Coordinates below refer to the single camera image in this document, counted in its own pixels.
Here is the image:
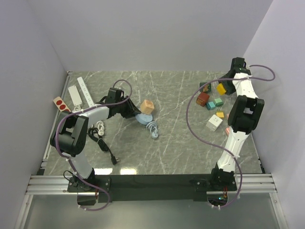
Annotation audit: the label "green cube adapter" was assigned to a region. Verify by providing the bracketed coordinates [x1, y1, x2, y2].
[199, 82, 212, 94]

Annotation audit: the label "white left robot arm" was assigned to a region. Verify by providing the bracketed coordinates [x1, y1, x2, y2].
[50, 87, 141, 192]

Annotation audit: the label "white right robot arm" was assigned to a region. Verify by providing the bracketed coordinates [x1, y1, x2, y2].
[209, 57, 264, 190]

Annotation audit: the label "aluminium frame rail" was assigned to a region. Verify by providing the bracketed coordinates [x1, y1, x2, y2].
[25, 71, 71, 195]

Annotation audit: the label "red-brown cube adapter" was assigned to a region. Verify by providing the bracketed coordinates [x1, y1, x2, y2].
[196, 92, 210, 107]

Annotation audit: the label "pink plug adapter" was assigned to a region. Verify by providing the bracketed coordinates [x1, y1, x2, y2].
[225, 127, 231, 136]

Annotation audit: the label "light blue cable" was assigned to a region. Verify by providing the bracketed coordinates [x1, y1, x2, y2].
[146, 121, 159, 139]

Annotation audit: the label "long white power strip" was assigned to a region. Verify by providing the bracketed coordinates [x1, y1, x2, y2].
[77, 77, 95, 107]

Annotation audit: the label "black power cord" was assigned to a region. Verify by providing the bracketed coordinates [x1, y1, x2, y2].
[87, 127, 120, 166]

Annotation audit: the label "yellow cube socket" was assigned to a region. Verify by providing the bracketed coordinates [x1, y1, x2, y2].
[216, 83, 227, 95]

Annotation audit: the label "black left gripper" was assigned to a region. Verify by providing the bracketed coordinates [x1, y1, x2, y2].
[116, 96, 141, 119]

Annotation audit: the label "white cube adapter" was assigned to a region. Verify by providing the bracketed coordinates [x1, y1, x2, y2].
[206, 114, 223, 132]

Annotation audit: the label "teal usb charger cube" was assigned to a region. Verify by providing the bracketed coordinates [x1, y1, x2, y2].
[206, 101, 216, 110]

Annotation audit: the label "small white power strip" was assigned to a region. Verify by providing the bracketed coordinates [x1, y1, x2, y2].
[68, 85, 82, 106]

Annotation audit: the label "mint green plug adapter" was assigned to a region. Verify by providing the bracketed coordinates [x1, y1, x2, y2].
[214, 98, 224, 107]

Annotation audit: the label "beige power strip red sockets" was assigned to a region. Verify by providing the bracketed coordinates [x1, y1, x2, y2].
[53, 96, 71, 112]

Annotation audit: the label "yellow usb charger cube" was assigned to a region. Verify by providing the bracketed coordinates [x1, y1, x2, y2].
[216, 111, 225, 119]

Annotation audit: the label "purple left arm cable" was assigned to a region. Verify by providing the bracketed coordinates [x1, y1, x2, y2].
[56, 79, 133, 212]

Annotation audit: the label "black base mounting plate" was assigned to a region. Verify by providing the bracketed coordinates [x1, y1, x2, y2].
[67, 174, 239, 203]

